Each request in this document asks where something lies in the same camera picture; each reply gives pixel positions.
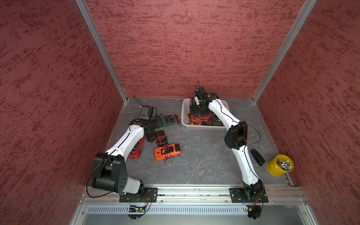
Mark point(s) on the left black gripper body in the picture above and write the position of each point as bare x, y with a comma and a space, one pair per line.
156, 122

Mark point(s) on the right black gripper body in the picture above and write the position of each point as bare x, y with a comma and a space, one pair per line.
200, 108

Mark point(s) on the red multimeter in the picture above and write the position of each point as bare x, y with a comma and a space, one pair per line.
198, 118

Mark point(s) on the dark green multimeter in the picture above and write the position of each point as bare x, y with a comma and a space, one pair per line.
215, 121
171, 120

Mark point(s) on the orange Victor multimeter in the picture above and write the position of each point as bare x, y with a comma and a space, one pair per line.
207, 119

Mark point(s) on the red clamp meter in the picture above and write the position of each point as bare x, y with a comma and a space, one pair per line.
136, 151

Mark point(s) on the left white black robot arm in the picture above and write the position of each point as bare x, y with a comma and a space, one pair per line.
109, 171

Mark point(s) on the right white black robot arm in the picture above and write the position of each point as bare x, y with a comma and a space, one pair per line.
236, 140

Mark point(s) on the dark green multimeter top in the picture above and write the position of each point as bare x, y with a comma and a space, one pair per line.
171, 120

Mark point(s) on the white plastic basket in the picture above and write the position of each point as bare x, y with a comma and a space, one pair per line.
185, 121

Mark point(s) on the small black multimeter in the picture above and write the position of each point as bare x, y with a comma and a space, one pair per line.
161, 138

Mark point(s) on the orange multimeter lying sideways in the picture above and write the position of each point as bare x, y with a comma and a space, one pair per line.
167, 151

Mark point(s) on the black small device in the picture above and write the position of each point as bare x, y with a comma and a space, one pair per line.
151, 136

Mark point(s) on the black remote-like device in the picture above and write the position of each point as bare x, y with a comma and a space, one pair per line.
257, 157

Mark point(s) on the yellow cup with batteries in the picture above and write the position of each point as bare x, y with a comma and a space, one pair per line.
280, 165

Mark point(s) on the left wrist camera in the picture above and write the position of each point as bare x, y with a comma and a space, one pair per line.
148, 112

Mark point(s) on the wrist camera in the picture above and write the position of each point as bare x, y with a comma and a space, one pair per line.
148, 112
200, 92

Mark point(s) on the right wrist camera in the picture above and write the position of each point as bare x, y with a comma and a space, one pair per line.
200, 92

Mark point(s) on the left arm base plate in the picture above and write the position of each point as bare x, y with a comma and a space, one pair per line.
145, 195

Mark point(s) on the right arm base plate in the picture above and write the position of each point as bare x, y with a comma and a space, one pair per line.
246, 195

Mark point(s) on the aluminium front rail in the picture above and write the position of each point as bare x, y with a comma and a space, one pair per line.
200, 194

